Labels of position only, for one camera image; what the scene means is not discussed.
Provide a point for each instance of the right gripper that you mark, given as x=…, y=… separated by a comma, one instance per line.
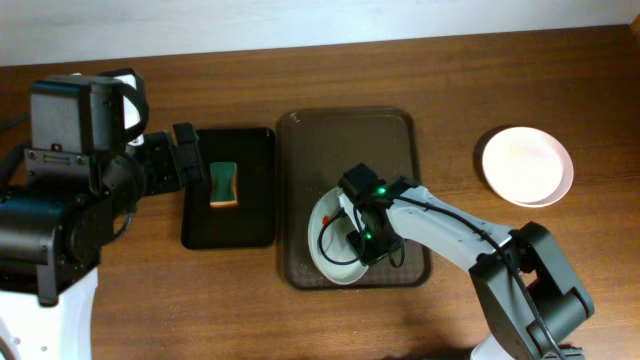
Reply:
x=368, y=250

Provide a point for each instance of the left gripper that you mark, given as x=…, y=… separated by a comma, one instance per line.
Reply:
x=187, y=154

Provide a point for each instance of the pale green plate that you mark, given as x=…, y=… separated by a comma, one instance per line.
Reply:
x=328, y=230

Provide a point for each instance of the green and orange sponge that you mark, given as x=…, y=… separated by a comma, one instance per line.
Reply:
x=223, y=184

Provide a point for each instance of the pale pink plate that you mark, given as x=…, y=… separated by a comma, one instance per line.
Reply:
x=527, y=167

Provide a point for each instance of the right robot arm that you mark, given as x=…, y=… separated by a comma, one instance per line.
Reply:
x=530, y=295

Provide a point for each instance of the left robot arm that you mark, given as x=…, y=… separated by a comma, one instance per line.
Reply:
x=70, y=191

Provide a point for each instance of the black plastic tray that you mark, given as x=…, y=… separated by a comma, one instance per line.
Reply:
x=252, y=222

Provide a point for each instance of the brown plastic serving tray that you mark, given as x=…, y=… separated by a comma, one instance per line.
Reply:
x=316, y=147

